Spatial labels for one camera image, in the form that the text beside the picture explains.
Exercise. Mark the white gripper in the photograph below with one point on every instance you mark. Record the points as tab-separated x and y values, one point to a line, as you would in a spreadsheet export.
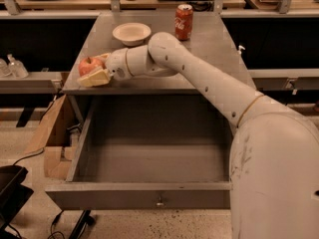
116	64

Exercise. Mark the red apple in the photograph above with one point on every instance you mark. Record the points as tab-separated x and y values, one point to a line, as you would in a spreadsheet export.
88	64

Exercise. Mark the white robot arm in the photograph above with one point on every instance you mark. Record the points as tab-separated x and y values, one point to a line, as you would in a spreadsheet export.
274	156

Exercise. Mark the grey cabinet with top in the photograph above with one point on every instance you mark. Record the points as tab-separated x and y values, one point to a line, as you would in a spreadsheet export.
207	62

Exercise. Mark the open grey top drawer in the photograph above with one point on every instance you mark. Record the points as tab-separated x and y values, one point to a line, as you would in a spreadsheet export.
136	149

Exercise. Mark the white ceramic bowl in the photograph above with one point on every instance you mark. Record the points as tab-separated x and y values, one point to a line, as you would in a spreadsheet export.
132	34

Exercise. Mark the brown cardboard box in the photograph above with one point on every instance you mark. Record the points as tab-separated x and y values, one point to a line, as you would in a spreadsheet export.
53	136

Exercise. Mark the clear sanitizer bottle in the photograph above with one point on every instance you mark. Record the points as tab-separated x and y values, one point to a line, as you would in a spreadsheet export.
17	68

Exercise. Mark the red cola can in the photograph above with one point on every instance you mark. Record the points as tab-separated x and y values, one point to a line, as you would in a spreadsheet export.
183	21

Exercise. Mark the small white pump bottle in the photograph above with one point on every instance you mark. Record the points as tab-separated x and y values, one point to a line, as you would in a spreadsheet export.
241	49

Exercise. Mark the black office chair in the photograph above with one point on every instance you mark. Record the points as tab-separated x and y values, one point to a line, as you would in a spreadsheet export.
13	195

